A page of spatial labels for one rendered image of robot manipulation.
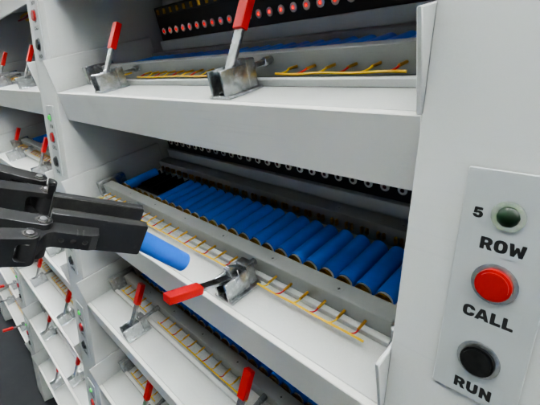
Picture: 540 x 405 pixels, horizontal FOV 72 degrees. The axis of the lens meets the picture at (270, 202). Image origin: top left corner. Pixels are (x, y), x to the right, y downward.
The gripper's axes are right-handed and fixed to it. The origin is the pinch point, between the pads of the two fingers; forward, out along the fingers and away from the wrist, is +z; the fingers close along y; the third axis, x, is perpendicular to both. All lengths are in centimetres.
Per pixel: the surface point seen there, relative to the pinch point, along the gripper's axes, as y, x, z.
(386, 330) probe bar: -14.4, -3.5, 19.7
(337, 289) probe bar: -9.4, -3.0, 18.3
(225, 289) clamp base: -3.4, 3.3, 12.0
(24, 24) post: 113, 11, -14
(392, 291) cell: -11.6, -5.1, 21.8
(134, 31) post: 48.5, -8.4, 5.8
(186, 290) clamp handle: -3.8, 3.3, 8.0
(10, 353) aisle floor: 104, 148, 1
